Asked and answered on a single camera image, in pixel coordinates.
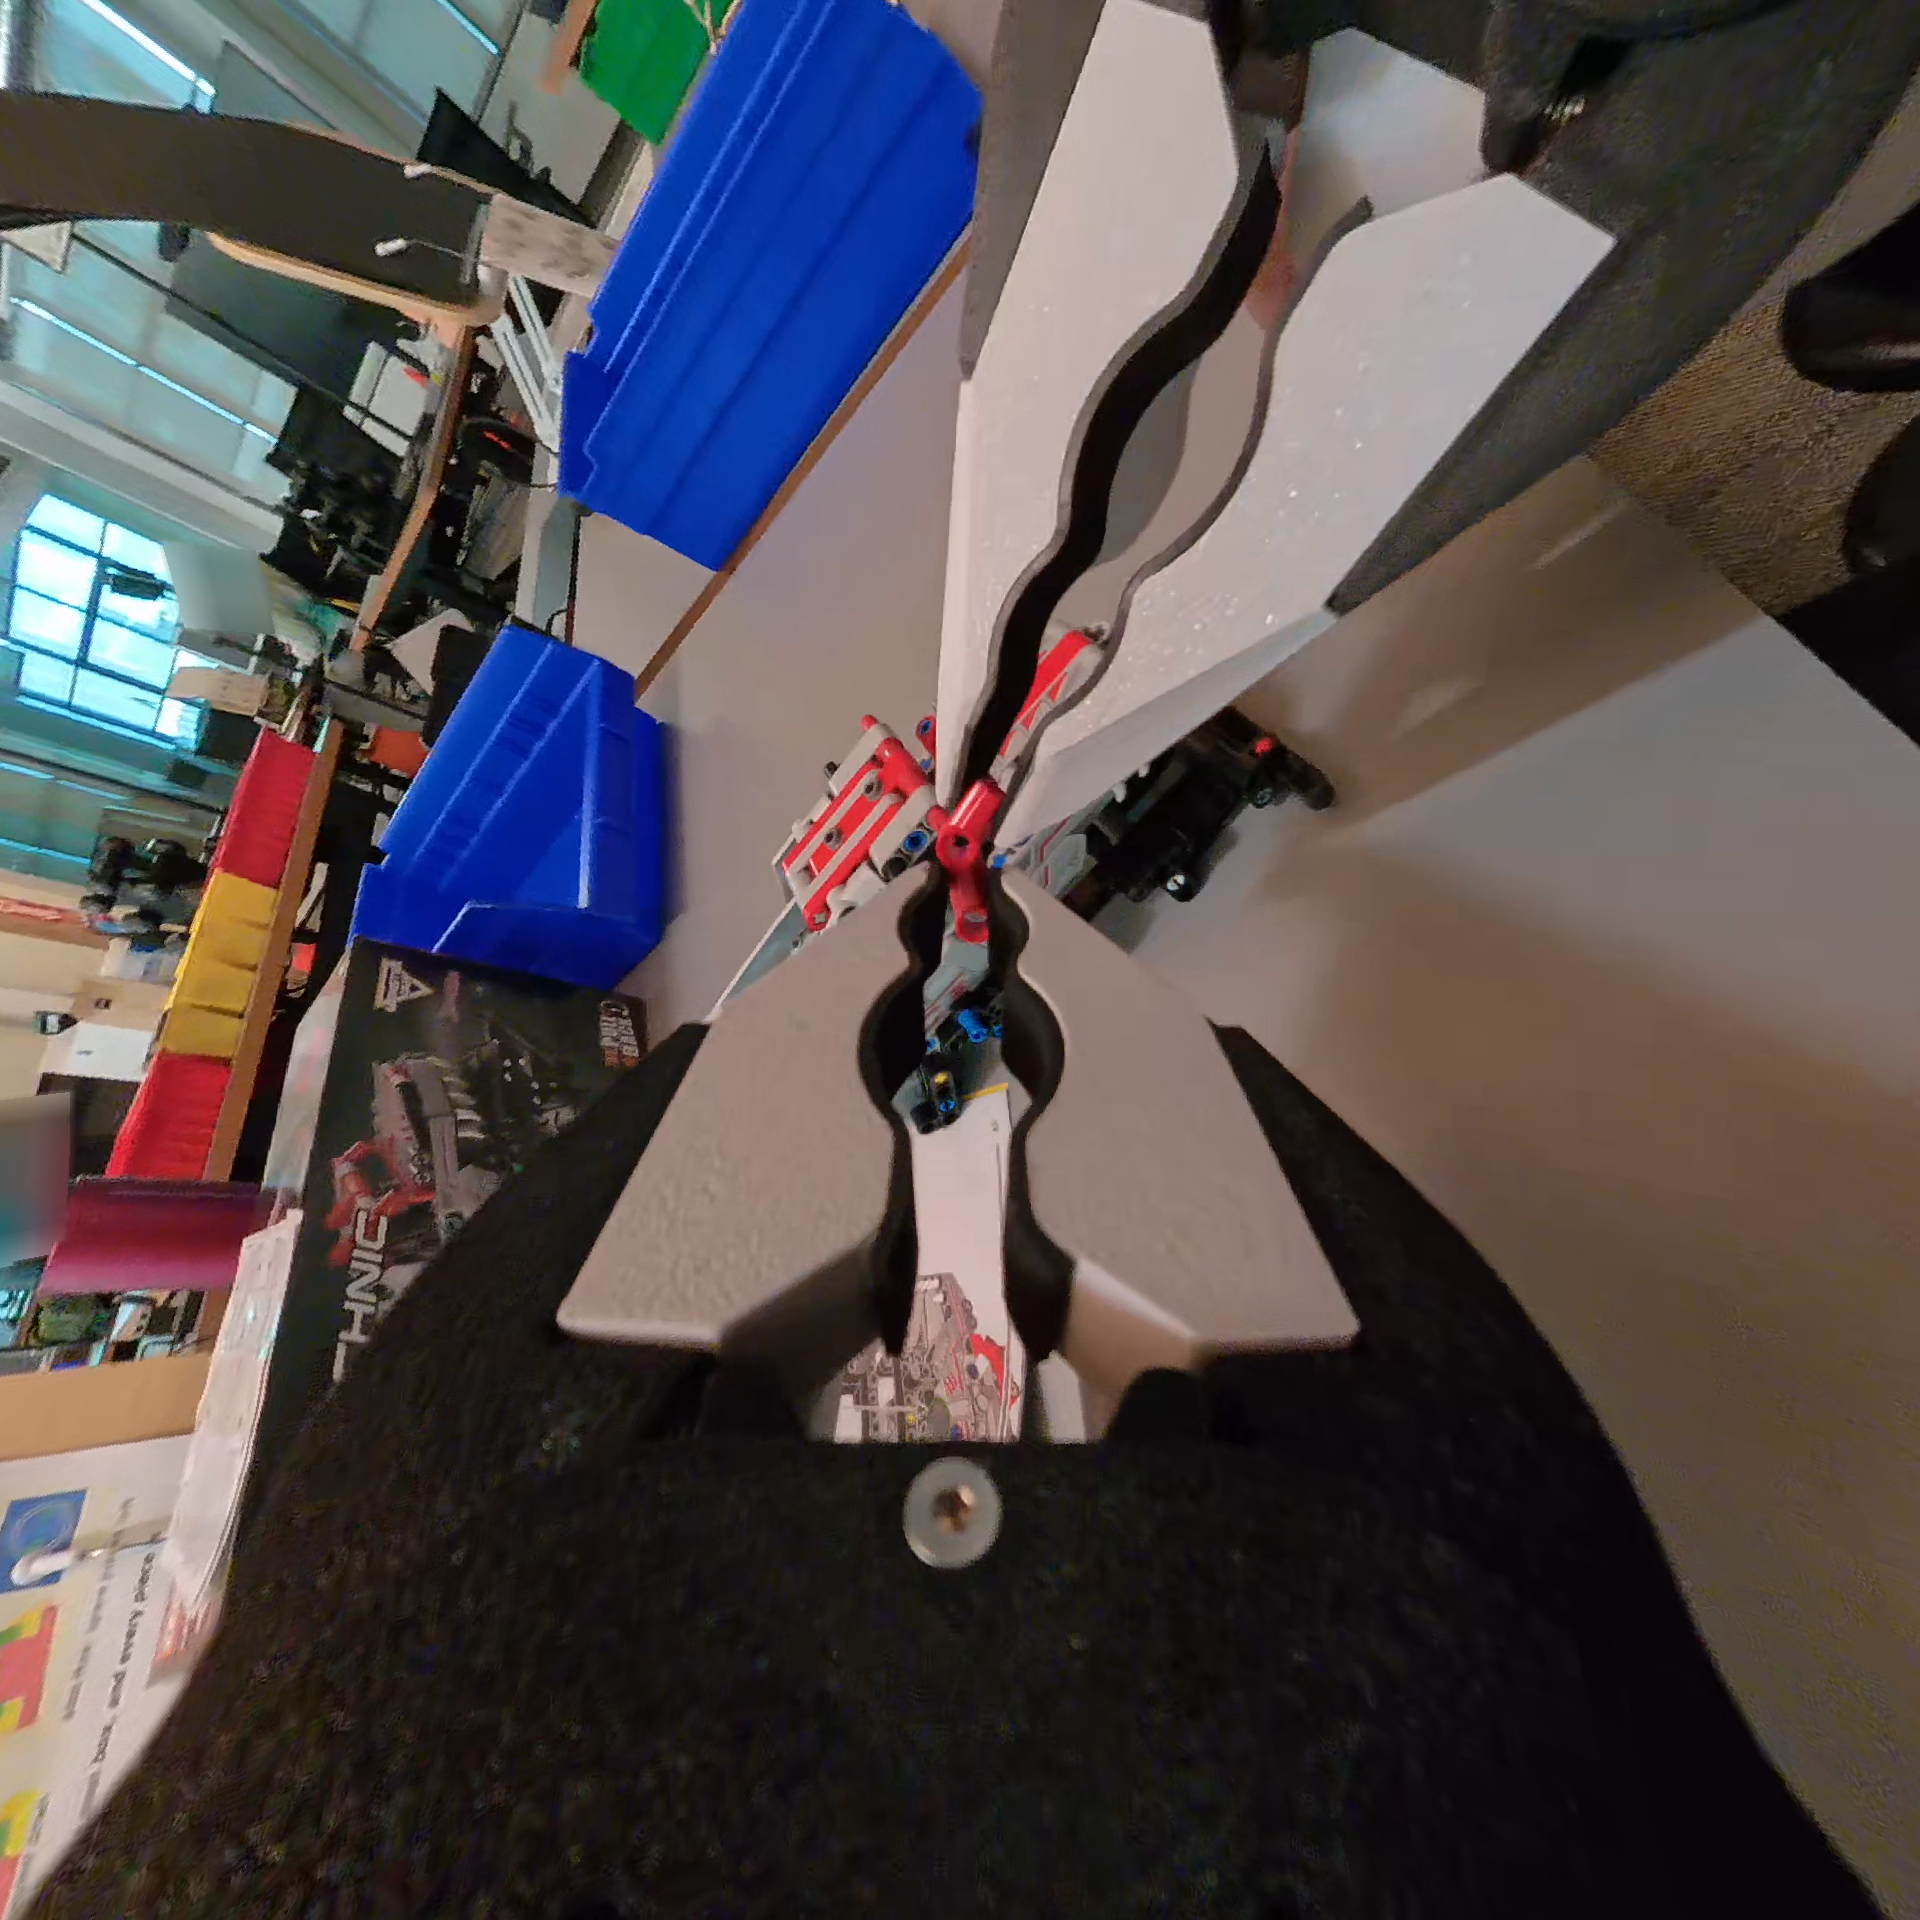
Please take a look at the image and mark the white instruction booklet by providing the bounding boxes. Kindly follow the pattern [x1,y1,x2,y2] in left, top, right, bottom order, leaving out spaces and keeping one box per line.
[704,901,1089,1444]

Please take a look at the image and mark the red angled toy brick connector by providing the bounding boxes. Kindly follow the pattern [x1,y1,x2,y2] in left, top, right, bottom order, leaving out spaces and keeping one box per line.
[933,777,1008,875]

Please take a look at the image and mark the large blue storage bin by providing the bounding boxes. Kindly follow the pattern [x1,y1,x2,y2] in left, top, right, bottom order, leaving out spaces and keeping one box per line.
[557,0,986,577]

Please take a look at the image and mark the dark foam board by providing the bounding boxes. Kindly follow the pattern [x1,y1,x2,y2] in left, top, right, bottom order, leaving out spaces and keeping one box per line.
[0,86,497,295]

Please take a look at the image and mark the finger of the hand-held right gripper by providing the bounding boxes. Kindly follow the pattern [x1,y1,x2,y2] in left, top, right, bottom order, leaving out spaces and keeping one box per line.
[1006,170,1624,841]
[933,0,1297,788]

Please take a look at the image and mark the colourful printed sheet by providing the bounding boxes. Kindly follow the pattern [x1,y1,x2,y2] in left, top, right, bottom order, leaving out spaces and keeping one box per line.
[0,1431,226,1920]

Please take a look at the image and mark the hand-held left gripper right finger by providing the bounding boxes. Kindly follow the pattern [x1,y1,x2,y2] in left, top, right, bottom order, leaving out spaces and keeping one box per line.
[979,870,1365,1442]

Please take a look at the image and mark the brown cardboard box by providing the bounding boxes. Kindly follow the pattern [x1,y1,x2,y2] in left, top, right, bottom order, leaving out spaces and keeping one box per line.
[0,1351,214,1460]

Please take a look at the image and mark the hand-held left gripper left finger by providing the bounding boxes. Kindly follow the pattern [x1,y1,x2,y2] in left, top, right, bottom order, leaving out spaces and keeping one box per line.
[557,862,954,1439]

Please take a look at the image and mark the grey red toy brick vehicle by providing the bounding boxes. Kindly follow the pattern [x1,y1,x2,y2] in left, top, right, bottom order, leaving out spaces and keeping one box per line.
[774,626,1337,1129]

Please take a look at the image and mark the yellow storage bin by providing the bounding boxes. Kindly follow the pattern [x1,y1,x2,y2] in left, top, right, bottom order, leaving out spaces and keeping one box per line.
[163,870,285,1057]

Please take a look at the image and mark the white paper sheets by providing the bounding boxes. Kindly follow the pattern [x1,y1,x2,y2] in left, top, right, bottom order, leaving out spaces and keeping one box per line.
[163,1207,310,1660]

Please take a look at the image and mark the red storage bin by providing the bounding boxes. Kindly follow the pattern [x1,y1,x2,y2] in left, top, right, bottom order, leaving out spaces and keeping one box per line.
[103,1049,254,1186]
[210,727,320,886]

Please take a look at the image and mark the dark toy brick set box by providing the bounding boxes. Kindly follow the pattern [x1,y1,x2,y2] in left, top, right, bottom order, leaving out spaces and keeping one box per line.
[258,937,649,1449]

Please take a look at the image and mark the magenta storage bin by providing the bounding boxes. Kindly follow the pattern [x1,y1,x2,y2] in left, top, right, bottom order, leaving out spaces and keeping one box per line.
[42,1177,280,1297]

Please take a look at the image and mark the small blue storage bin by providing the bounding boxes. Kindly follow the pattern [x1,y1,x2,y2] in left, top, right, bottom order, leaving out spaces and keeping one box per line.
[349,622,673,993]

